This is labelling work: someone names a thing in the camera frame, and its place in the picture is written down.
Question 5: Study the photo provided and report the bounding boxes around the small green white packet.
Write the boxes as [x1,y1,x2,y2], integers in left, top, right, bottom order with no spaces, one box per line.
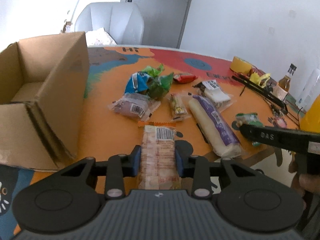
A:
[235,112,265,147]

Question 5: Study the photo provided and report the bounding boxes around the dotted white cushion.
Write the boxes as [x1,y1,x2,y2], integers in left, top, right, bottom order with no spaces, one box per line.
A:
[85,27,117,47]

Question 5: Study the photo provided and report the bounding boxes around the clear plastic bottle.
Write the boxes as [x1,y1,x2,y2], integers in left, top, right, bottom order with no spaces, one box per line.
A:
[296,69,320,110]

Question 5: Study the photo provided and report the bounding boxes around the dark green snack packet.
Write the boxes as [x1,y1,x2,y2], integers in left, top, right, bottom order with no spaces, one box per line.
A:
[147,72,174,100]

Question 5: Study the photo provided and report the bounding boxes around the small clear yellow candy packet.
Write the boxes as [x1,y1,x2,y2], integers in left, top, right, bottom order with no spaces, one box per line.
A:
[167,93,192,122]

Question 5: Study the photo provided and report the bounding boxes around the light green snack packet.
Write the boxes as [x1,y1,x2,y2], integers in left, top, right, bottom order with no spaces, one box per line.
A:
[140,64,165,78]

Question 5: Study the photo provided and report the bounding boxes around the person's right hand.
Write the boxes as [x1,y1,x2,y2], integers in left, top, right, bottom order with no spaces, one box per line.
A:
[287,150,320,201]

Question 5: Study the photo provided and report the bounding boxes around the colourful printed table mat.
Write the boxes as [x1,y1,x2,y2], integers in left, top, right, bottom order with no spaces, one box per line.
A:
[0,44,304,240]

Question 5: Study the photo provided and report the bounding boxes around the brown cardboard box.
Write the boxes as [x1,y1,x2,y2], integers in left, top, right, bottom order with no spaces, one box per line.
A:
[0,31,90,172]

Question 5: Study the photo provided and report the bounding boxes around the clear packet with purple bun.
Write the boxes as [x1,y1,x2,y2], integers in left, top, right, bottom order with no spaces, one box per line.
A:
[108,94,161,123]

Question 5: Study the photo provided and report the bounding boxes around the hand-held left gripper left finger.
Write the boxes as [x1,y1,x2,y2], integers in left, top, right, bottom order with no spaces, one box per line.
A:
[56,145,142,199]

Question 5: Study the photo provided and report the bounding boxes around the black metal bars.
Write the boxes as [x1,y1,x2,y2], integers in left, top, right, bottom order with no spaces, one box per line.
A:
[231,74,288,111]

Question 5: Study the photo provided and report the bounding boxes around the yellow ribbon bundle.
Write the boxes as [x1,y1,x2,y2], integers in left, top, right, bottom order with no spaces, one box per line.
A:
[249,71,272,87]

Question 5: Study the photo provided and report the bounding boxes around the orange striped biscuit packet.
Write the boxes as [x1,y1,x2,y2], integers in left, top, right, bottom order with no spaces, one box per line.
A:
[136,121,182,190]

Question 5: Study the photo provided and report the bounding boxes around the grey armchair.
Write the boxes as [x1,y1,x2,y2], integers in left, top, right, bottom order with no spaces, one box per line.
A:
[74,2,145,46]

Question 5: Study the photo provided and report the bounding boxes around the long white purple roll packet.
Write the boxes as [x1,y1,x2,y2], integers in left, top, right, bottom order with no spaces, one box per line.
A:
[188,94,242,158]

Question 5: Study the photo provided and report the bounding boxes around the yellow tape roll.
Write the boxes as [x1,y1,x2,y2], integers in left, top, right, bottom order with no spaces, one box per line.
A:
[230,56,253,76]

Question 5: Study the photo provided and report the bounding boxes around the yellow orange bottle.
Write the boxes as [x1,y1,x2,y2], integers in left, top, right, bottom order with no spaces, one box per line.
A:
[299,96,320,132]

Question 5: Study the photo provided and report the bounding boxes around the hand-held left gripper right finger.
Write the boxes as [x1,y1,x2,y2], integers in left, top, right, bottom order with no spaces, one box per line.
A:
[174,146,261,198]

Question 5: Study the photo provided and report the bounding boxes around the blue snack packet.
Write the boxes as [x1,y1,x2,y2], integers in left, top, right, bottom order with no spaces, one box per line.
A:
[125,71,154,94]

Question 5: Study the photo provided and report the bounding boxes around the glass bottle amber liquid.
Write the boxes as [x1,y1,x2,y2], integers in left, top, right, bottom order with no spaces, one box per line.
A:
[275,64,297,103]

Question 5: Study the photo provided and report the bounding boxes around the white cake packet black label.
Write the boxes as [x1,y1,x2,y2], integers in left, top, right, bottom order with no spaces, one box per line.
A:
[192,79,237,113]

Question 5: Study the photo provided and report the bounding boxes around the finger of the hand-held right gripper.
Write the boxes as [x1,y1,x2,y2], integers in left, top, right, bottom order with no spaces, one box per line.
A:
[239,124,282,147]

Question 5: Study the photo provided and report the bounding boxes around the grey door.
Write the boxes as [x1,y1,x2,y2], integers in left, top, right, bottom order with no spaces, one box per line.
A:
[120,0,196,48]

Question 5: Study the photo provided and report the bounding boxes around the red snack packet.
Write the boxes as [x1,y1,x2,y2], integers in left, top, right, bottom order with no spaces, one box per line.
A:
[173,72,197,84]

